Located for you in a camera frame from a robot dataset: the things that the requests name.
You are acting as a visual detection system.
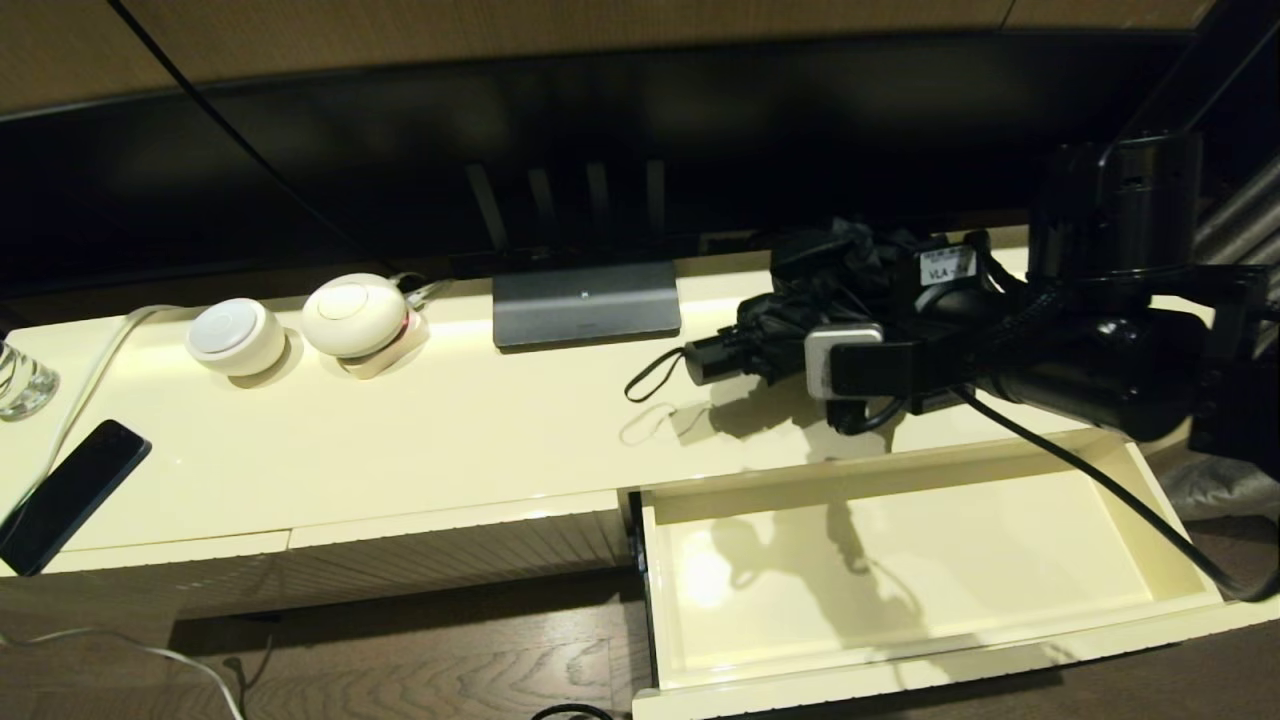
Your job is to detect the white ribbed cabinet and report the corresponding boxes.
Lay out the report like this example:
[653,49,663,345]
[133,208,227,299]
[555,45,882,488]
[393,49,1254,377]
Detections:
[0,215,1280,621]

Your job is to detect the thin black hanging cable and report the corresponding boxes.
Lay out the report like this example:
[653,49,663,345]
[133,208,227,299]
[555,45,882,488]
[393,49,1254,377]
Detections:
[105,0,371,251]

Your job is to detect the grey pleated curtain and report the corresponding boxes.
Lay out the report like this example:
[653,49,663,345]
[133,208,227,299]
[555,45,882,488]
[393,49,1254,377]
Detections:
[1160,150,1280,521]

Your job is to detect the grey television base plate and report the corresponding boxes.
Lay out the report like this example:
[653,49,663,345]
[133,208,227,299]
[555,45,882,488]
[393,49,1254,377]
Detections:
[492,262,683,353]

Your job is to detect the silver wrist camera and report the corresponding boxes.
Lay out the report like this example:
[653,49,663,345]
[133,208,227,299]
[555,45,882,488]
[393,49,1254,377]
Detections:
[805,322,921,401]

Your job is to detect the thick white power cable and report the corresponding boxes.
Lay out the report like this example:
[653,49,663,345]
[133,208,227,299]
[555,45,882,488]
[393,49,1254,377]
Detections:
[0,305,189,531]

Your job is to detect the small white round speaker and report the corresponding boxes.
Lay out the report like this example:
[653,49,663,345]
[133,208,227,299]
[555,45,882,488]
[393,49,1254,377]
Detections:
[186,298,288,378]

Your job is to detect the black smartphone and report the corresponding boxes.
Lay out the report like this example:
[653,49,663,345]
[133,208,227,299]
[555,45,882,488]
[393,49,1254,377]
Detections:
[0,420,153,578]

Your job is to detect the cream ribbed drawer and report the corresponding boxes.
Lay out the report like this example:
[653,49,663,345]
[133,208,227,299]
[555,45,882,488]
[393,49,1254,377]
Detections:
[625,428,1280,720]

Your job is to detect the thin white floor cable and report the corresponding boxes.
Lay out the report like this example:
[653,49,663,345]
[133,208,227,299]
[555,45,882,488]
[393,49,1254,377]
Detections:
[0,625,246,720]

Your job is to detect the black wall frame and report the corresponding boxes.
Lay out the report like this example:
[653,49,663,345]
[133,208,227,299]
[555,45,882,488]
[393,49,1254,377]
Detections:
[1075,0,1280,201]

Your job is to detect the white speaker plug cables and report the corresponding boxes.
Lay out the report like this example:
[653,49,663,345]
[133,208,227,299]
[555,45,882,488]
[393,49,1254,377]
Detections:
[395,272,456,311]

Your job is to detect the black flat television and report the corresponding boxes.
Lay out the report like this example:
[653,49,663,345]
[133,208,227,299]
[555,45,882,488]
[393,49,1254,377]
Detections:
[0,35,1216,301]

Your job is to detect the black umbrella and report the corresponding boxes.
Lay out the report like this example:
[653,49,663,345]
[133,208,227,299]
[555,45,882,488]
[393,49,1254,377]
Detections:
[625,220,921,406]

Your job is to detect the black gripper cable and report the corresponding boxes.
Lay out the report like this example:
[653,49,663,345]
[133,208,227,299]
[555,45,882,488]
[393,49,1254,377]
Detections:
[945,385,1280,606]

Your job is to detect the large white round speaker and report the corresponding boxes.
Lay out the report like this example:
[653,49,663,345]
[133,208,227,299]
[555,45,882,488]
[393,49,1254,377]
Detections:
[300,273,433,381]

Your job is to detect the clear drinking glass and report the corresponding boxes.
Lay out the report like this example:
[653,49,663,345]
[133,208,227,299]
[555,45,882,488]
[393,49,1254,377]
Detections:
[0,340,59,421]

